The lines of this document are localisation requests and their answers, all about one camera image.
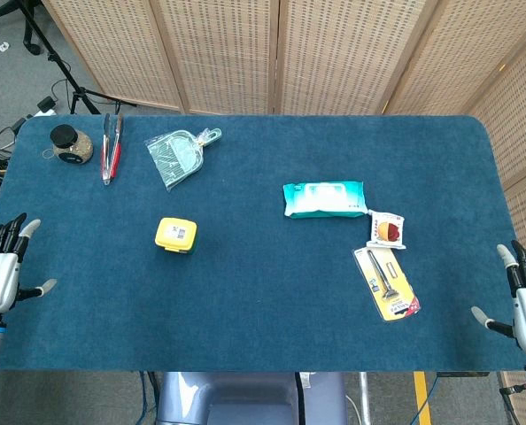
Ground white snack packet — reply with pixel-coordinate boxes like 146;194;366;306
366;209;407;251

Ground woven wooden folding screen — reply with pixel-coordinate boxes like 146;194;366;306
41;0;526;425

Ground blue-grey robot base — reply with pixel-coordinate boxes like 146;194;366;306
156;371;349;425

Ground black power adapter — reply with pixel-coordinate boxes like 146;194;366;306
36;96;58;117

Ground glass jar with black lid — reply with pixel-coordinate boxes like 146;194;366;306
41;124;95;166

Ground metal table leg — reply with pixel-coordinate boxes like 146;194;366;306
358;371;373;425

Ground green container with yellow lid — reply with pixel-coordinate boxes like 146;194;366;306
154;216;198;256

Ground black office chair base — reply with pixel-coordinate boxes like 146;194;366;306
0;0;45;57

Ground black tripod stand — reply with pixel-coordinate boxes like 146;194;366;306
17;0;136;115

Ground teal wet wipes pack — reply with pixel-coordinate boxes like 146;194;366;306
282;180;369;220

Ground blue table mat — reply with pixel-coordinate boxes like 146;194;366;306
0;114;526;372

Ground red-handled metal tongs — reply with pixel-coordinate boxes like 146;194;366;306
101;112;125;186

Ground bagged mint green dustpan set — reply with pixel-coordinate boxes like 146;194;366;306
144;127;223;192

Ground razor on yellow card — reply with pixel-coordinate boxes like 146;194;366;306
353;246;422;323

